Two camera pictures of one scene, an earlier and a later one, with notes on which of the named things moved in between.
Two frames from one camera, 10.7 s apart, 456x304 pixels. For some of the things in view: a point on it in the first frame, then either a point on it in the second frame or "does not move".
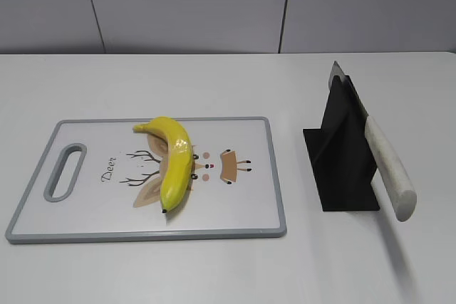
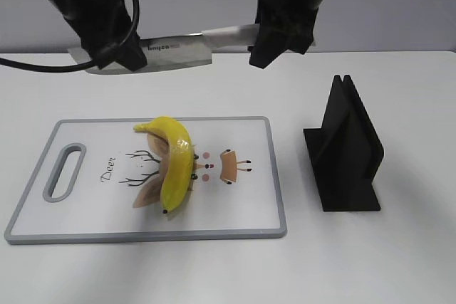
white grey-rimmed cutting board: [100, 180] does not move
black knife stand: [340, 154] does not move
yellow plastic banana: [178, 167] does not move
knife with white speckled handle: [390, 166] to [177, 52]
